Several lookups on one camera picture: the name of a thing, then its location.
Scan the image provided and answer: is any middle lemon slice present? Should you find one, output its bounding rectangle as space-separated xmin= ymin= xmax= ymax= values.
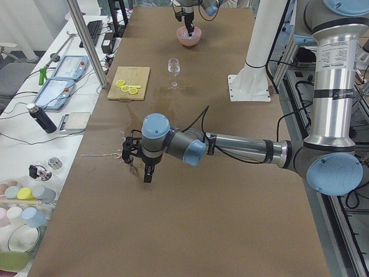
xmin=121 ymin=85 xmax=130 ymax=92

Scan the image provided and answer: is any steel jigger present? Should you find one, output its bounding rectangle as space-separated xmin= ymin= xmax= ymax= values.
xmin=129 ymin=164 xmax=138 ymax=175

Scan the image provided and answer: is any green grabber tool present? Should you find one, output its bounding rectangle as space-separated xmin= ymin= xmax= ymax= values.
xmin=38 ymin=65 xmax=48 ymax=85

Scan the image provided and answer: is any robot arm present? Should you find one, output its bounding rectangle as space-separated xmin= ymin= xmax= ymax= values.
xmin=122 ymin=1 xmax=368 ymax=196
xmin=172 ymin=0 xmax=223 ymax=37

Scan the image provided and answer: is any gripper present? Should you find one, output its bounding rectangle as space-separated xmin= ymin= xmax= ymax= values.
xmin=122 ymin=130 xmax=142 ymax=164
xmin=183 ymin=6 xmax=194 ymax=37

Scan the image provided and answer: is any pink bowl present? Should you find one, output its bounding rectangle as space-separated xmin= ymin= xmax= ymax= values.
xmin=176 ymin=27 xmax=202 ymax=47

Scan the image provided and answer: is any lemon slice near handle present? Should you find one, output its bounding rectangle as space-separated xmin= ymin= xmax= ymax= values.
xmin=128 ymin=87 xmax=138 ymax=95

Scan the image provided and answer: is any far lemon slice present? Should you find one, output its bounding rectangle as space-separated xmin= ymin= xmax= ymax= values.
xmin=115 ymin=80 xmax=126 ymax=88

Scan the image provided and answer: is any upper teach pendant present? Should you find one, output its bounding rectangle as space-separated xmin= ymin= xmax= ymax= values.
xmin=52 ymin=55 xmax=89 ymax=81

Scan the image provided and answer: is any lower teach pendant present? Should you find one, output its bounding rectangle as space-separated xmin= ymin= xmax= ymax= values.
xmin=33 ymin=78 xmax=75 ymax=111

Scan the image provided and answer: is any aluminium frame post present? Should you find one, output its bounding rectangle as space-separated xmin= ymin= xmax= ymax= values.
xmin=66 ymin=0 xmax=108 ymax=88

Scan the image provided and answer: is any yellow cup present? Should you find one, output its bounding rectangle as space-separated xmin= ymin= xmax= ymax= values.
xmin=17 ymin=188 xmax=35 ymax=201

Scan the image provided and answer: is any clear wine glass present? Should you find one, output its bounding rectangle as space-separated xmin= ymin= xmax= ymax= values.
xmin=168 ymin=58 xmax=180 ymax=88

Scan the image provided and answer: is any black water bottle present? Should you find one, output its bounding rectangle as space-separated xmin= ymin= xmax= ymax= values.
xmin=27 ymin=103 xmax=57 ymax=133

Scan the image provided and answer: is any white plate green rim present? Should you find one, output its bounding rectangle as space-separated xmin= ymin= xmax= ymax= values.
xmin=7 ymin=224 xmax=40 ymax=253

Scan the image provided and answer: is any pile of clear ice cubes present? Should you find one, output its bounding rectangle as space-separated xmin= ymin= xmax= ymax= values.
xmin=178 ymin=30 xmax=198 ymax=40

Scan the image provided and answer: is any black keyboard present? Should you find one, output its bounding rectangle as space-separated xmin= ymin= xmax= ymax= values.
xmin=87 ymin=20 xmax=103 ymax=46

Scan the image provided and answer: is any white kitchen scale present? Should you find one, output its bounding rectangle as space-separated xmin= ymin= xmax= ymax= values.
xmin=58 ymin=112 xmax=91 ymax=134

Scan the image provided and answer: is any teach pendant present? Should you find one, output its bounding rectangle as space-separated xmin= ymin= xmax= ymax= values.
xmin=33 ymin=78 xmax=75 ymax=111
xmin=52 ymin=55 xmax=89 ymax=81

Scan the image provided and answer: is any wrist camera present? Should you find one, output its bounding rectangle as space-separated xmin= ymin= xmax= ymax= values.
xmin=175 ymin=12 xmax=183 ymax=22
xmin=144 ymin=163 xmax=156 ymax=183

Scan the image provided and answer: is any wooden cutting board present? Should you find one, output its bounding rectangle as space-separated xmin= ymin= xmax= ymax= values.
xmin=107 ymin=66 xmax=150 ymax=101

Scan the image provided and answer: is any white camera post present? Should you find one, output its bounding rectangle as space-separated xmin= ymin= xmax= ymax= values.
xmin=228 ymin=0 xmax=289 ymax=102

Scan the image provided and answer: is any light blue cup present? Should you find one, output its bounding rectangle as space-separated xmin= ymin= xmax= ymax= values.
xmin=21 ymin=207 xmax=47 ymax=228

